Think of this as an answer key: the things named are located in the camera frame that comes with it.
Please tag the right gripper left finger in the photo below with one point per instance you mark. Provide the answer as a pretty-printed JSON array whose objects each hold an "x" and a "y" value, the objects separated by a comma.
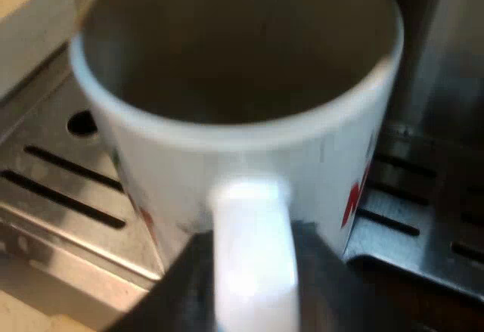
[{"x": 177, "y": 294}]

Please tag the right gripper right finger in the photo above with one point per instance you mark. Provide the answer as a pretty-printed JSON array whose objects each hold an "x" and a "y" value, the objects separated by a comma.
[{"x": 329, "y": 290}]

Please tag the white mug with red and black print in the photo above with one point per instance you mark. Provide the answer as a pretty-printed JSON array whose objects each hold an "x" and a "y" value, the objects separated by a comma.
[{"x": 242, "y": 173}]

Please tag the steel espresso machine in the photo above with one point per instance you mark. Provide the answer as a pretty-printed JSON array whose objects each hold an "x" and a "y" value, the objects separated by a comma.
[{"x": 64, "y": 180}]

